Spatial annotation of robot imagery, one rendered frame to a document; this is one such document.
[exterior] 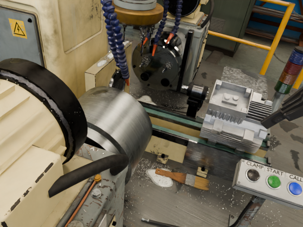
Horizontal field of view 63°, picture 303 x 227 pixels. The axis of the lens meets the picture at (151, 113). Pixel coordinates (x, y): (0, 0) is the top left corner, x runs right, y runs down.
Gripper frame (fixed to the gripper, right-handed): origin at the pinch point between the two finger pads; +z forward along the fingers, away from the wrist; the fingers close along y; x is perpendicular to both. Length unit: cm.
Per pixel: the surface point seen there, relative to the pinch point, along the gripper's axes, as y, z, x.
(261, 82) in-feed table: -63, 14, 13
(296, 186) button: 21.8, -0.1, 6.2
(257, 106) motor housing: -5.7, 2.8, -3.6
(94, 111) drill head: 28, 17, -43
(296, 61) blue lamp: -33.1, -10.2, 2.8
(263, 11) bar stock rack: -436, 40, 56
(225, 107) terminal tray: 1.8, 6.9, -13.0
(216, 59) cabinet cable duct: -287, 105, 32
